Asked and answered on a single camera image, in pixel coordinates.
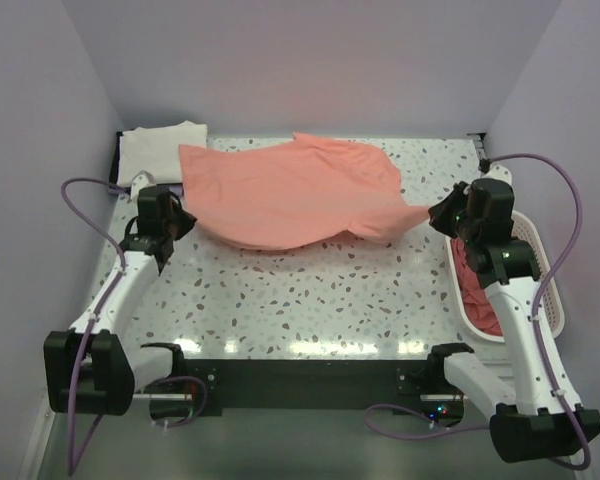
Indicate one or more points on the folded lavender t-shirt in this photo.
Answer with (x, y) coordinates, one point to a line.
(176, 189)

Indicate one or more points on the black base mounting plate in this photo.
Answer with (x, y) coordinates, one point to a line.
(306, 384)

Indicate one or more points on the salmon pink t-shirt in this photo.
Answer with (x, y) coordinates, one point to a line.
(297, 193)

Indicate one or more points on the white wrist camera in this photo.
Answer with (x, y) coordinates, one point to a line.
(142, 180)
(489, 169)

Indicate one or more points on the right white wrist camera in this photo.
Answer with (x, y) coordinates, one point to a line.
(489, 169)

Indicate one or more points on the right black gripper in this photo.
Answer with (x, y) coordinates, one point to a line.
(438, 213)

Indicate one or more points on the dark pink t-shirt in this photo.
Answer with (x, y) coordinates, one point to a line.
(475, 303)

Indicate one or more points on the folded cream t-shirt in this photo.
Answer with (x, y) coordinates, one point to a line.
(156, 151)

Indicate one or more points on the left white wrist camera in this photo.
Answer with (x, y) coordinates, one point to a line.
(142, 180)

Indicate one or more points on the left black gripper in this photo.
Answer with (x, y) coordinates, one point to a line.
(188, 221)

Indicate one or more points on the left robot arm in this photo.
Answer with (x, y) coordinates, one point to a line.
(87, 368)

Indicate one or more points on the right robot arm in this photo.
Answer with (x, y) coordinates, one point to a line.
(540, 416)

